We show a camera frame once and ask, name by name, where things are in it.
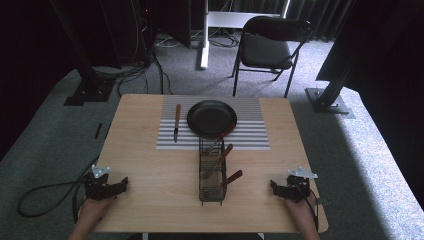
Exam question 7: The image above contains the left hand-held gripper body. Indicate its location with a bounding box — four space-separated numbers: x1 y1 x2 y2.
82 164 118 202

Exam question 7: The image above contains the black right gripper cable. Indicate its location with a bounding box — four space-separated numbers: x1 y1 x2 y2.
292 183 320 233

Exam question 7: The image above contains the white desk frame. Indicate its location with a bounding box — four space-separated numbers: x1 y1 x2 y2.
199 0 292 71

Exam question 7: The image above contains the grey striped placemat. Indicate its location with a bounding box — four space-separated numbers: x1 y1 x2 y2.
156 95 271 151

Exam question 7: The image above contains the bundle of floor cables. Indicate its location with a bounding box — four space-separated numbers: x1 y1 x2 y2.
91 29 175 98

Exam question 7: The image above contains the knife with wooden handle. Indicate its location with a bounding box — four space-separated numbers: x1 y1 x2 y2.
173 103 182 144

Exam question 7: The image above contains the dark curtain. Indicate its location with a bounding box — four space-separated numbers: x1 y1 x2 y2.
0 0 81 161
315 0 424 211

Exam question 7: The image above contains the person's right hand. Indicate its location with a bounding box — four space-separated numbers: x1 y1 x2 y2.
284 195 318 229

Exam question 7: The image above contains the person's left hand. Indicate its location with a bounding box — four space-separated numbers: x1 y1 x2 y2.
78 196 115 231

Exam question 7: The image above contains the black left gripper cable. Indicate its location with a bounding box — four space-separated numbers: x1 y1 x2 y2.
16 155 101 224

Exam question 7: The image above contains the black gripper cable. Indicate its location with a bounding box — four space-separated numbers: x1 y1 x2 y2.
16 155 101 224
292 183 320 233

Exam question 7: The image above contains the wooden-handled utensil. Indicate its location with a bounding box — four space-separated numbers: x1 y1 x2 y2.
203 123 237 155
203 143 235 177
219 169 244 188

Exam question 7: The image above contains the black metal stand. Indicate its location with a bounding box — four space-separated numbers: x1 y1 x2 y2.
49 0 117 107
304 39 357 120

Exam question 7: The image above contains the black wire cutlery rack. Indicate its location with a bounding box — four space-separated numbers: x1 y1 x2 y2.
198 134 228 207

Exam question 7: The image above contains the black folding chair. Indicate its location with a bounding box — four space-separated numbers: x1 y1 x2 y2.
231 15 315 99

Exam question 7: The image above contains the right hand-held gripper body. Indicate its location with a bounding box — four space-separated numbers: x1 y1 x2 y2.
281 166 319 203

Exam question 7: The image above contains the black round plate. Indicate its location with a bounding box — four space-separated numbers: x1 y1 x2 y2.
186 99 239 139

